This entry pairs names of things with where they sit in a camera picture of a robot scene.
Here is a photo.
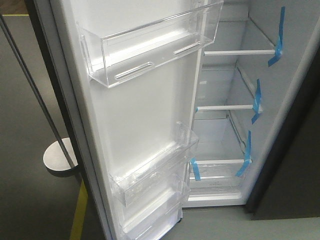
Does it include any clear fridge crisper drawer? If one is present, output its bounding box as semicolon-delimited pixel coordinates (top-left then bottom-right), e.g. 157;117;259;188
189;163;244;195

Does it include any metal stand with round base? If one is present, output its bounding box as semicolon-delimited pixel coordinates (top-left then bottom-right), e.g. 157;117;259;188
0;15;79;175

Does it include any glass fridge shelf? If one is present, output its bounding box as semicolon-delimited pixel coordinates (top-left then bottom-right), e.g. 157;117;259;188
194;66;264;124
191;117;252;177
203;6;286;68

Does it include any clear middle door bin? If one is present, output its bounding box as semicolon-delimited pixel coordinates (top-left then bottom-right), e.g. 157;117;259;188
109;121;199;207

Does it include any dark grey fridge body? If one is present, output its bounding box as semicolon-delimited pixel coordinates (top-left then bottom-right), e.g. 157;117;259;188
184;0;320;220

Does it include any upper glass fridge shelf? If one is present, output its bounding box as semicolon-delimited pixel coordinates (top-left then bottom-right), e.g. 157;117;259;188
203;6;286;68

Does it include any clear lower door bin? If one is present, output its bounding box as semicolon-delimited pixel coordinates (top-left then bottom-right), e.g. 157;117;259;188
120;175;190;240

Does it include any middle glass fridge shelf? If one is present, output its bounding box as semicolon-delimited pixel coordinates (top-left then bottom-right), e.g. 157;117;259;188
194;66;264;124

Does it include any lower glass fridge shelf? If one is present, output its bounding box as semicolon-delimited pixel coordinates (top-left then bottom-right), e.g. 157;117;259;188
191;117;252;177

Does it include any clear upper door bin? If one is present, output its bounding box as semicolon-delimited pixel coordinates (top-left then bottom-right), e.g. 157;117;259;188
76;0;224;88

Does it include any clear door bin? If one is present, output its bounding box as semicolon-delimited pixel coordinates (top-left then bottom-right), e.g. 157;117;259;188
120;175;190;240
76;0;224;88
109;121;199;207

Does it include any open fridge door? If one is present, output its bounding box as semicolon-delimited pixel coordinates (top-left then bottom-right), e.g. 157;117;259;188
29;0;225;240

